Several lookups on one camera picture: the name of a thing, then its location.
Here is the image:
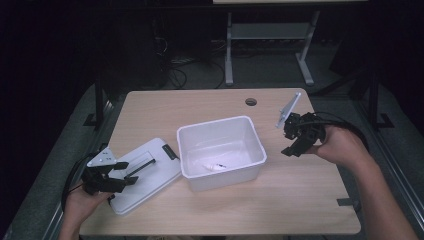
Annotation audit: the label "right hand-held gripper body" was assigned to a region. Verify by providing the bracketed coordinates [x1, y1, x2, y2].
[275, 92, 328, 156]

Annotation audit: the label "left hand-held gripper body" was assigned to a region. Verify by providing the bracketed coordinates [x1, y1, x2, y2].
[81, 148, 128, 196]

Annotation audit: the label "white lid with black handle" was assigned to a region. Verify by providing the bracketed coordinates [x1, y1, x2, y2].
[107, 137, 183, 216]

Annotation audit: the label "white plastic storage box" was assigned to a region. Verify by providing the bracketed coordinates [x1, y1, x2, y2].
[176, 115, 268, 193]

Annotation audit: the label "person's left hand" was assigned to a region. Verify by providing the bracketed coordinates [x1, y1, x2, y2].
[62, 189, 114, 232]

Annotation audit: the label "person's right hand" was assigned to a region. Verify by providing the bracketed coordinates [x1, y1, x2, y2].
[305, 124, 372, 168]

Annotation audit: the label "black metal stand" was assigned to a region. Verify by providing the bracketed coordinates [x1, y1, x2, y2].
[83, 75, 108, 130]
[365, 73, 396, 131]

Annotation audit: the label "dark grey tape strip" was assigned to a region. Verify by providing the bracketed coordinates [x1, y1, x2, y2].
[336, 197, 362, 213]

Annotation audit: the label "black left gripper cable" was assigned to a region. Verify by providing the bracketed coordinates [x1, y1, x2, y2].
[60, 151, 101, 213]

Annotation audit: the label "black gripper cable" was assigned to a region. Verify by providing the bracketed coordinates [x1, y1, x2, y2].
[299, 111, 370, 152]
[60, 151, 101, 213]

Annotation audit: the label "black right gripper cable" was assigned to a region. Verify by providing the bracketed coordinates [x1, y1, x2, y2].
[299, 111, 370, 152]

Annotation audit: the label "aluminium rail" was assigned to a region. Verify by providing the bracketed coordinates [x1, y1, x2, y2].
[42, 99, 125, 240]
[352, 99, 424, 232]

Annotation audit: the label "grey metal frame table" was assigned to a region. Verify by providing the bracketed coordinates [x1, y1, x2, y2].
[213, 0, 368, 87]

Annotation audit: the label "black floor cables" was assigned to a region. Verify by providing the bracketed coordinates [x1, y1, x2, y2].
[152, 19, 228, 90]

